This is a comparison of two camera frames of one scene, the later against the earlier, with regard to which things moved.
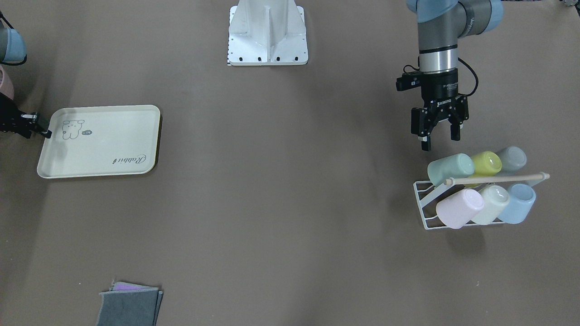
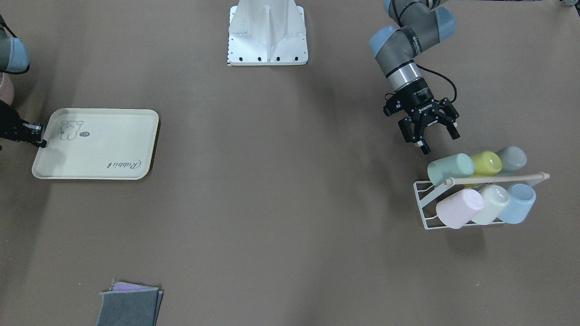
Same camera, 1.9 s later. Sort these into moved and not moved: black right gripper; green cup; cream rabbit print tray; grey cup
Moved: black right gripper
Not moved: grey cup; green cup; cream rabbit print tray
